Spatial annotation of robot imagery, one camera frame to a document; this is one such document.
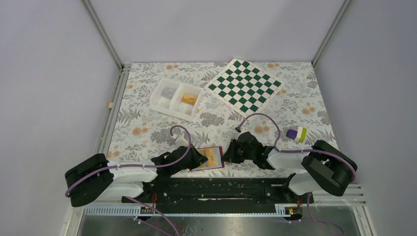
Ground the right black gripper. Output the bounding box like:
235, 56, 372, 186
221, 139, 255, 164

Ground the orange card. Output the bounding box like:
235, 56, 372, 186
193, 148, 223, 169

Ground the red leather card holder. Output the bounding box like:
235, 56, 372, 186
189, 146, 225, 172

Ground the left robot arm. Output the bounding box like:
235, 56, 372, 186
64, 146, 208, 207

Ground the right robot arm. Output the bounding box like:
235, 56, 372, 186
222, 132, 357, 203

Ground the orange card box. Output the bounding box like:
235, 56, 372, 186
181, 93, 198, 105

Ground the purple white green block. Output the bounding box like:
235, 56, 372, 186
286, 126, 307, 143

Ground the white plastic divided tray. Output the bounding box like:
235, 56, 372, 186
149, 79, 205, 121

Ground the green white chessboard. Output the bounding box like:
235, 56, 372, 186
205, 59, 284, 117

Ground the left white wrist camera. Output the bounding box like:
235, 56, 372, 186
175, 134, 189, 147

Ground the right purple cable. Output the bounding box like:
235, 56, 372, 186
235, 113, 357, 183

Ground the purple cable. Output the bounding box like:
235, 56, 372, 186
235, 113, 357, 183
64, 125, 192, 199

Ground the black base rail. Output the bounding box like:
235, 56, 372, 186
135, 177, 314, 214

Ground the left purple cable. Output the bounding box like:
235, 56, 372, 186
64, 125, 192, 199

